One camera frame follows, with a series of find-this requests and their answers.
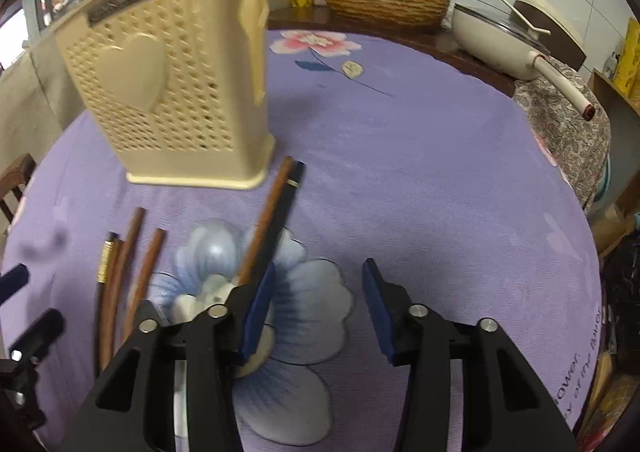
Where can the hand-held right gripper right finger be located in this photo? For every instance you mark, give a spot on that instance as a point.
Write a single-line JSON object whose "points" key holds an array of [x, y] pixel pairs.
{"points": [[382, 322]]}

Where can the yellow patterned bag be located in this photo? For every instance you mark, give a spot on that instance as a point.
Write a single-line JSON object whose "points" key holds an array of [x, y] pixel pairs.
{"points": [[610, 397]]}

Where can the white ceramic spoon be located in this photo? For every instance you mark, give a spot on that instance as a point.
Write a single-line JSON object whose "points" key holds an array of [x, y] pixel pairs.
{"points": [[192, 304]]}

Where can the glass pan lid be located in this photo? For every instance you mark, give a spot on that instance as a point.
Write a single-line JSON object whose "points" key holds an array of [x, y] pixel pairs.
{"points": [[495, 27]]}

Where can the beige plastic utensil holder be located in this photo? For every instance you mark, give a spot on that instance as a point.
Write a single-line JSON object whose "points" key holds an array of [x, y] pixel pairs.
{"points": [[165, 122]]}

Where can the yellow box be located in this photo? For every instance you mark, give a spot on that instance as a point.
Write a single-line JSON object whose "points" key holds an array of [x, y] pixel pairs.
{"points": [[631, 62]]}

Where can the cream rice cooker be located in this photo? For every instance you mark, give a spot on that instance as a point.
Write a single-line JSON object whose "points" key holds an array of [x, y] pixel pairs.
{"points": [[555, 22]]}

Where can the cream frying pan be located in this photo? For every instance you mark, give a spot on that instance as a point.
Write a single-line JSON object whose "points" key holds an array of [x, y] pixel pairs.
{"points": [[480, 47]]}

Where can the brown wooden chopstick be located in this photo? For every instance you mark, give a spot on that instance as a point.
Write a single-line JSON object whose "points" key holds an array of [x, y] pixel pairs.
{"points": [[132, 237], [267, 217], [150, 267], [116, 282]]}

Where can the purple floral tablecloth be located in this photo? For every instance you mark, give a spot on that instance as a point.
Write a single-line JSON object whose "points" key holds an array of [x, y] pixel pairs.
{"points": [[400, 157]]}

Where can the cardboard piece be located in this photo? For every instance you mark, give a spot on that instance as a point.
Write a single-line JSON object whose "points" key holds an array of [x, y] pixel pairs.
{"points": [[607, 227]]}

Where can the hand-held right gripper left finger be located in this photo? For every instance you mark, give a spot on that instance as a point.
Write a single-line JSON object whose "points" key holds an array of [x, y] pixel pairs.
{"points": [[257, 317]]}

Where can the wicker wash basin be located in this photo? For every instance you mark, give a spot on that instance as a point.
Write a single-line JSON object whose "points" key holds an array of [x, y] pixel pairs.
{"points": [[385, 2]]}

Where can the wooden chair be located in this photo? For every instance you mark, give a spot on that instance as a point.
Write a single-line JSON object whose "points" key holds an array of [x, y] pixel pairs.
{"points": [[15, 172]]}

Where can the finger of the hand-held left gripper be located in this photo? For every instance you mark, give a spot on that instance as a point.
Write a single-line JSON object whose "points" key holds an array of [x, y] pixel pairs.
{"points": [[35, 332], [12, 282]]}

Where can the black bag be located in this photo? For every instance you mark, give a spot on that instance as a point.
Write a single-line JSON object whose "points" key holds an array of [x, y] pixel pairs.
{"points": [[620, 292]]}

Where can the black chopstick gold band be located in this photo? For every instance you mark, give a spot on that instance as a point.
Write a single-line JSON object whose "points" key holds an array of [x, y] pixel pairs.
{"points": [[292, 192], [105, 262]]}

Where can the floral patterned cloth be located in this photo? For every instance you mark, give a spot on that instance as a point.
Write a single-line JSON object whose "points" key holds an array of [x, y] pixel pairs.
{"points": [[565, 132]]}

